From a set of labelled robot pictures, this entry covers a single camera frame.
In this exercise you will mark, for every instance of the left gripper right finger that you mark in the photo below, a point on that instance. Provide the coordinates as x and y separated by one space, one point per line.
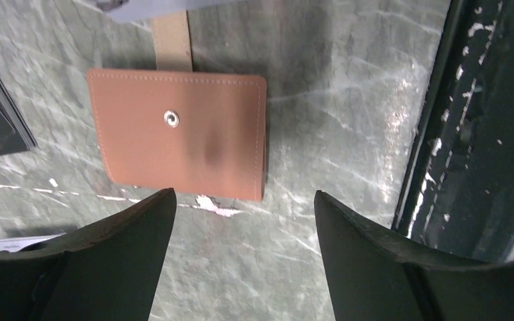
374 273

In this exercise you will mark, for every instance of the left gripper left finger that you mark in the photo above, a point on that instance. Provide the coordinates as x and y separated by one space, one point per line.
107 270

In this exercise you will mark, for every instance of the brown leather card holder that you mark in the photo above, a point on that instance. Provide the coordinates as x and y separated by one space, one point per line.
171 127

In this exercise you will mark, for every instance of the silver credit cards stack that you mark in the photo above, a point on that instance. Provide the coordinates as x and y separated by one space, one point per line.
125 11

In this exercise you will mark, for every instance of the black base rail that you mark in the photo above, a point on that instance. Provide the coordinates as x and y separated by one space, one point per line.
458 192

